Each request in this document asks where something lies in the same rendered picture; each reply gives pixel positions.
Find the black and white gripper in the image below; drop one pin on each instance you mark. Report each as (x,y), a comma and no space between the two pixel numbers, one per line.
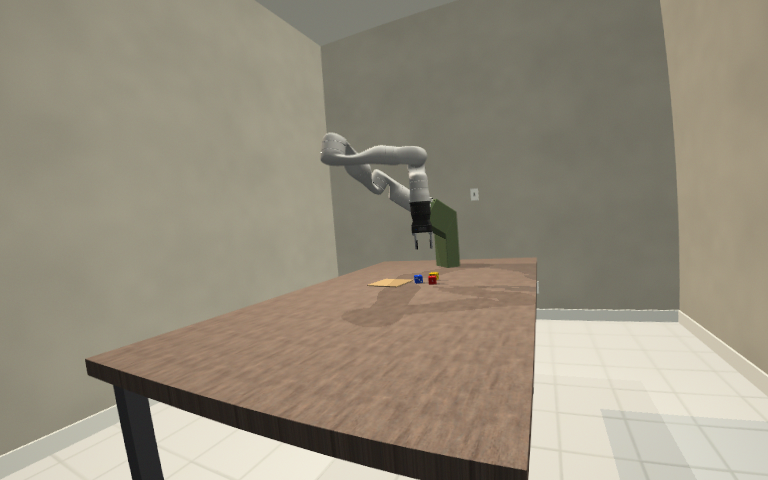
(420,212)

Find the tan flat mat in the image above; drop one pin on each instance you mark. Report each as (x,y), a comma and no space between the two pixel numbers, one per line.
(391,282)

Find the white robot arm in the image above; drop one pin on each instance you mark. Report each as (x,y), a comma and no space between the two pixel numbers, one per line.
(336,151)

